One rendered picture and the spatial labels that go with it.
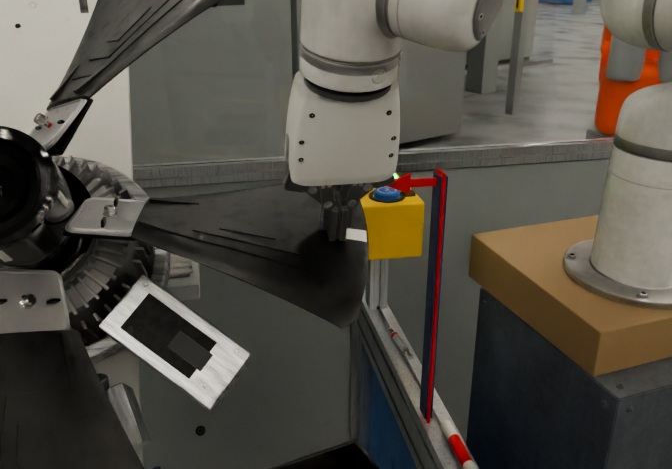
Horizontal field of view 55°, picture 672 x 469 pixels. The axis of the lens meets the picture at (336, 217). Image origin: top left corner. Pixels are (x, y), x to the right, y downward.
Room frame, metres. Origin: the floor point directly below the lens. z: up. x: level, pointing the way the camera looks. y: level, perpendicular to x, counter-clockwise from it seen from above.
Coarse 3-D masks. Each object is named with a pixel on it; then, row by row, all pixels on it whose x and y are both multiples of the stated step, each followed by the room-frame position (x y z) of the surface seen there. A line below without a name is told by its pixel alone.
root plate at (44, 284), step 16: (0, 272) 0.54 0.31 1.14; (16, 272) 0.55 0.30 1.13; (32, 272) 0.56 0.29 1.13; (48, 272) 0.57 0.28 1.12; (0, 288) 0.53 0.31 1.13; (16, 288) 0.54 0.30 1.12; (32, 288) 0.55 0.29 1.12; (48, 288) 0.56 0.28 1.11; (0, 304) 0.51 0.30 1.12; (16, 304) 0.53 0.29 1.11; (48, 304) 0.55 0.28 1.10; (64, 304) 0.56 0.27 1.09; (0, 320) 0.50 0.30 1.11; (16, 320) 0.52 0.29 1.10; (32, 320) 0.53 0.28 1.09; (48, 320) 0.54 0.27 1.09; (64, 320) 0.55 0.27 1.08
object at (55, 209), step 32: (0, 128) 0.58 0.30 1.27; (0, 160) 0.56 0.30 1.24; (32, 160) 0.57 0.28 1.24; (0, 192) 0.55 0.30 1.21; (32, 192) 0.55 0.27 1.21; (64, 192) 0.57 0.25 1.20; (0, 224) 0.53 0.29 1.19; (32, 224) 0.52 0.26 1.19; (64, 224) 0.58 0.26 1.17; (32, 256) 0.55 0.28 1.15; (64, 256) 0.61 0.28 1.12
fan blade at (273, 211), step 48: (240, 192) 0.67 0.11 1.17; (288, 192) 0.68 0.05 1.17; (336, 192) 0.68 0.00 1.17; (144, 240) 0.55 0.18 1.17; (192, 240) 0.56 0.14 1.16; (240, 240) 0.57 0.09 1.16; (288, 240) 0.58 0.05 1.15; (336, 240) 0.60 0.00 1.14; (288, 288) 0.53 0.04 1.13; (336, 288) 0.54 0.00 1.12
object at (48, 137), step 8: (64, 104) 0.67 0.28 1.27; (72, 104) 0.66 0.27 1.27; (80, 104) 0.64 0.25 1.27; (48, 112) 0.69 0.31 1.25; (56, 112) 0.68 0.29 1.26; (64, 112) 0.66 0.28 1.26; (72, 112) 0.63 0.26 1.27; (48, 120) 0.67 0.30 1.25; (56, 120) 0.65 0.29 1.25; (64, 120) 0.63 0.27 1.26; (72, 120) 0.63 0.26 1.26; (48, 128) 0.65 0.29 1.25; (56, 128) 0.63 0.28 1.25; (64, 128) 0.62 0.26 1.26; (32, 136) 0.67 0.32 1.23; (40, 136) 0.65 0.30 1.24; (48, 136) 0.63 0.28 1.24; (56, 136) 0.61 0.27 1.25; (48, 144) 0.61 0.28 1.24
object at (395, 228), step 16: (400, 192) 0.94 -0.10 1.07; (368, 208) 0.89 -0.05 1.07; (384, 208) 0.89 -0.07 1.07; (400, 208) 0.90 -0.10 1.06; (416, 208) 0.90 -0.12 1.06; (368, 224) 0.89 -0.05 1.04; (384, 224) 0.89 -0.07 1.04; (400, 224) 0.90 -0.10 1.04; (416, 224) 0.90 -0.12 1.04; (384, 240) 0.89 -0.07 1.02; (400, 240) 0.90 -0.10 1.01; (416, 240) 0.90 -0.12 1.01; (384, 256) 0.89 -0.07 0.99; (400, 256) 0.90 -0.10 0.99
